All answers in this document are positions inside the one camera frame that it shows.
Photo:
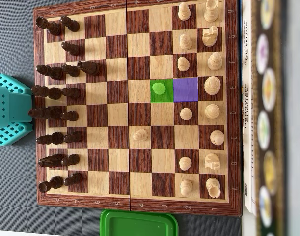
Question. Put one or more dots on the dark wooden bishop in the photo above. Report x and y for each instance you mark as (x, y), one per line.
(51, 71)
(52, 138)

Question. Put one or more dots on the white Gabrielle Chanel book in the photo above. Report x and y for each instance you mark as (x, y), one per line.
(245, 152)

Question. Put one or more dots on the dark wooden queen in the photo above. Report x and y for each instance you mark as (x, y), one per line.
(44, 113)

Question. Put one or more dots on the dark wooden pawn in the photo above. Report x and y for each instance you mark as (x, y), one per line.
(71, 48)
(71, 92)
(73, 137)
(70, 160)
(72, 179)
(69, 115)
(71, 24)
(71, 70)

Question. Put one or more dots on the dark wooden rook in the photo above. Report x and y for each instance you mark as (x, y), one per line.
(52, 183)
(51, 27)

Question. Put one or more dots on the wooden folding chessboard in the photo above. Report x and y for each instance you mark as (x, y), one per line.
(117, 137)

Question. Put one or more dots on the light wooden knight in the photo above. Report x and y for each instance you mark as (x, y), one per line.
(211, 161)
(210, 37)

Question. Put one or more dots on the dark book with oval pictures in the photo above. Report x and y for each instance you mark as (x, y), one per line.
(278, 147)

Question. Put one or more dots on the light wooden pawn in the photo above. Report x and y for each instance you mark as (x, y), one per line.
(140, 135)
(186, 114)
(158, 88)
(182, 64)
(185, 41)
(186, 187)
(185, 163)
(184, 12)

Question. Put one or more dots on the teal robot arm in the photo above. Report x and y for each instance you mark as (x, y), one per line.
(17, 108)

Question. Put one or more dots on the green plastic container lid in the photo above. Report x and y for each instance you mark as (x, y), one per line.
(140, 223)

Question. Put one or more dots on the dark wooden king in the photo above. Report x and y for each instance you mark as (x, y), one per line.
(51, 93)

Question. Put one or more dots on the light wooden queen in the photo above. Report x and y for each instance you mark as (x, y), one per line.
(211, 111)

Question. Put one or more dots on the teal perforated robot base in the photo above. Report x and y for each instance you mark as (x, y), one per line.
(7, 136)

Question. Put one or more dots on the white histoire book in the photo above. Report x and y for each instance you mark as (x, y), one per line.
(253, 196)

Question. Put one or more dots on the dark wooden knight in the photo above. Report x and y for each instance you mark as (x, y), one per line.
(89, 68)
(51, 161)

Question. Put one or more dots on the light wooden rook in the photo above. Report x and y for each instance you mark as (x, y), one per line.
(213, 187)
(211, 12)

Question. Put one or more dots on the light wooden bishop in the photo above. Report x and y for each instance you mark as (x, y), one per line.
(214, 61)
(217, 137)

